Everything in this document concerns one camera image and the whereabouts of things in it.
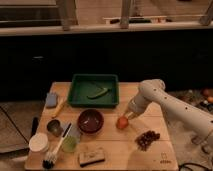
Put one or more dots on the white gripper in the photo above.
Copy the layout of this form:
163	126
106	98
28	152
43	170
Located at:
129	114

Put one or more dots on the red orange apple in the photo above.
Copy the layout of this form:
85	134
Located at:
122	122

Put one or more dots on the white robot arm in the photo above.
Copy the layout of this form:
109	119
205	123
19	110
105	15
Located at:
153	90

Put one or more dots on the bunch of dark grapes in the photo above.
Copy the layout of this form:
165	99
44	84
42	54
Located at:
145	140

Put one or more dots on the green pea pod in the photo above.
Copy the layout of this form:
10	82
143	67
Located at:
99	94

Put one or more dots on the dark red bowl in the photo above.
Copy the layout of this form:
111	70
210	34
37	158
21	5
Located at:
90	121

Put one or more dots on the green plastic tray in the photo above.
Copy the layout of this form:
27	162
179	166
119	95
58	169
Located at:
88	84

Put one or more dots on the brown rectangular block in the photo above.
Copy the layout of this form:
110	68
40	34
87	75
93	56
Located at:
91	156

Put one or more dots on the green plastic cup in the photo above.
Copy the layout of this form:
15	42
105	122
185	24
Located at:
69	144

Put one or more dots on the yellow banana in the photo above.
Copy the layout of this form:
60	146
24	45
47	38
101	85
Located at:
59	107

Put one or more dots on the small metal cup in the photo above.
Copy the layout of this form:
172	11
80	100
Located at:
54	127

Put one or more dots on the blue sponge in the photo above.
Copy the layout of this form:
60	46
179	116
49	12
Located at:
51	100

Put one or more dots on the black marker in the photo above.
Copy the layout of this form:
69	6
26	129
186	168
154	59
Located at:
34	126

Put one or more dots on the black handled knife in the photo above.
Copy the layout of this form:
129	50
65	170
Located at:
71	129

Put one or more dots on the white handled dish brush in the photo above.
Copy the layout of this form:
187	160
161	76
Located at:
51	156

